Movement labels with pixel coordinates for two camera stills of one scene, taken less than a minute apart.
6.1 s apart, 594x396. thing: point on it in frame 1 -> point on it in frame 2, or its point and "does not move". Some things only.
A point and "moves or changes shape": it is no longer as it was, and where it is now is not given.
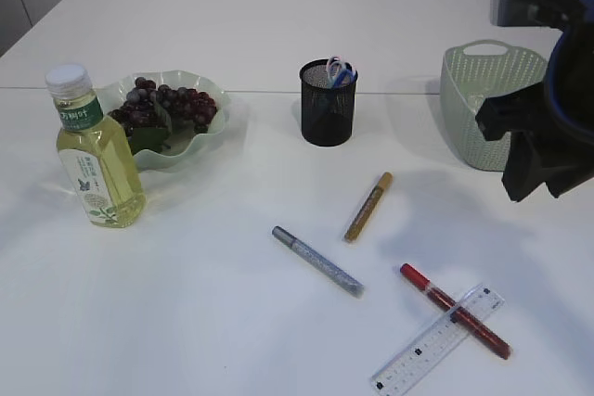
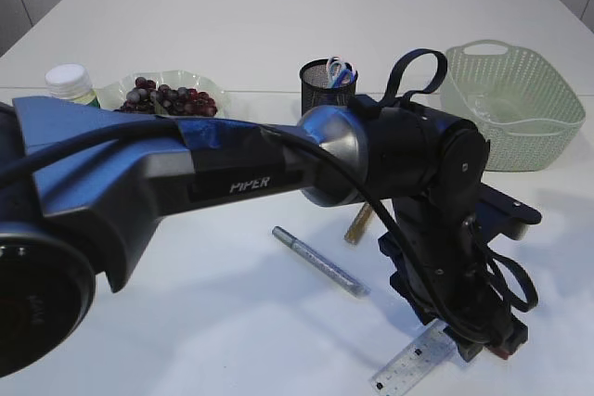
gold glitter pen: (368, 207) does not move
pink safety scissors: (333, 58) moves or changes shape
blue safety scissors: (345, 79) does not move
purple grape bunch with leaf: (148, 113) does not move
